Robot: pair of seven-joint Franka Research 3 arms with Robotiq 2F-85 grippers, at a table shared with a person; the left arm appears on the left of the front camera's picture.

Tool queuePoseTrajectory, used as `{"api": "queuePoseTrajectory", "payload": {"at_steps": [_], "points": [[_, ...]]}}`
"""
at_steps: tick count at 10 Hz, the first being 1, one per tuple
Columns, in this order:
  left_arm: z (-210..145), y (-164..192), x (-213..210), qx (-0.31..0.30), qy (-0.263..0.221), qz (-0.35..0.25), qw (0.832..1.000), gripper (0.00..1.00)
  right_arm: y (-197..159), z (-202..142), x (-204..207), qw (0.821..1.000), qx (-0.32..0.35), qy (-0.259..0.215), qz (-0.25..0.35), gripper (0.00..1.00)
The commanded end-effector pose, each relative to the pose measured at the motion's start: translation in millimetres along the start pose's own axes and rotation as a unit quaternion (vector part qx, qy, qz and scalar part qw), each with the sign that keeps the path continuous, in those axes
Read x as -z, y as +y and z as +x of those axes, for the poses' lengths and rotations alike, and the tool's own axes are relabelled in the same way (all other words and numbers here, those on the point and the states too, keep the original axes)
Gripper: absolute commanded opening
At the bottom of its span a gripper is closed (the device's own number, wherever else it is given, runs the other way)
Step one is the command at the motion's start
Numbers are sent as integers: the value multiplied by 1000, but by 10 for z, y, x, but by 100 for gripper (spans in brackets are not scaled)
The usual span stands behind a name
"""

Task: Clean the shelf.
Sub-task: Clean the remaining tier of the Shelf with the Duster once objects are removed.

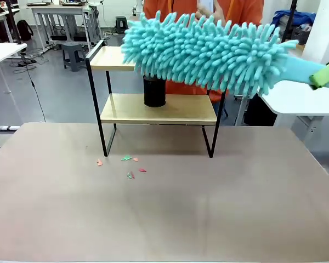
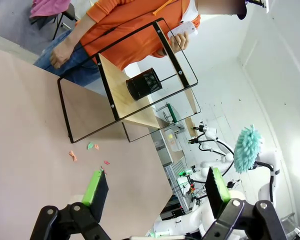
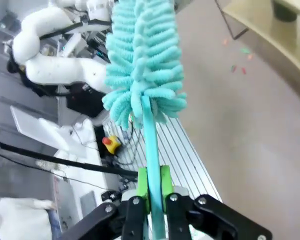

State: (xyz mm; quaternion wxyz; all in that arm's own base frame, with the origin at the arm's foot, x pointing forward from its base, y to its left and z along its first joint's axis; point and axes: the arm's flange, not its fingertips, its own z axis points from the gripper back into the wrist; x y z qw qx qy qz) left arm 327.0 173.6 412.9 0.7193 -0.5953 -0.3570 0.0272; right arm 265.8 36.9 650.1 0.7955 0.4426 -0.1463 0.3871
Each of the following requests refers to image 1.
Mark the teal microfiber duster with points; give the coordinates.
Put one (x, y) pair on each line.
(197, 54)

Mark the person's left hand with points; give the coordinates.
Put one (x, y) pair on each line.
(211, 13)

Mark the white table rounded corner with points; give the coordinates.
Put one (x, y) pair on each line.
(296, 101)

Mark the black tripod pole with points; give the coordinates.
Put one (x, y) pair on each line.
(290, 16)

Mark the blue cloth pile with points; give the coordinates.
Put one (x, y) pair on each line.
(288, 17)

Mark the black chair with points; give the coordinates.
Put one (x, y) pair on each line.
(260, 109)

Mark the person in orange hoodie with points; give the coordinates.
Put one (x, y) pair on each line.
(244, 11)

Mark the black cylindrical container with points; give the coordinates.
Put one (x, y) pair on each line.
(154, 93)

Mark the long red paper scrap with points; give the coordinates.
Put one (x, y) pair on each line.
(142, 170)

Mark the large green paper scrap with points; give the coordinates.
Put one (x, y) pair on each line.
(126, 158)

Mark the small grey-green paper scrap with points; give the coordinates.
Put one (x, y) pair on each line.
(129, 175)

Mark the pink paper scrap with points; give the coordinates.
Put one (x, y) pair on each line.
(99, 162)

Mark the grey plastic stool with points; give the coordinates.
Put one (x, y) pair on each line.
(73, 53)

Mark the white metal desk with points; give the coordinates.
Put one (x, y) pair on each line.
(60, 11)

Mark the black tray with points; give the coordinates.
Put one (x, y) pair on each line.
(38, 3)

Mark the black backpack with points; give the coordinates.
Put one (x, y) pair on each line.
(24, 30)

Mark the black stand pole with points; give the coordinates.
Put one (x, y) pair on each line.
(15, 22)

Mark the white power strip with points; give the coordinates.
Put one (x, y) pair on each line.
(8, 128)

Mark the white side table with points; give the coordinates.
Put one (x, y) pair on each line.
(2, 52)

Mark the white desk with clutter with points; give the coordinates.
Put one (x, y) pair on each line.
(1, 16)

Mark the wooden shelf black metal frame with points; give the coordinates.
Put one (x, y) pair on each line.
(159, 109)

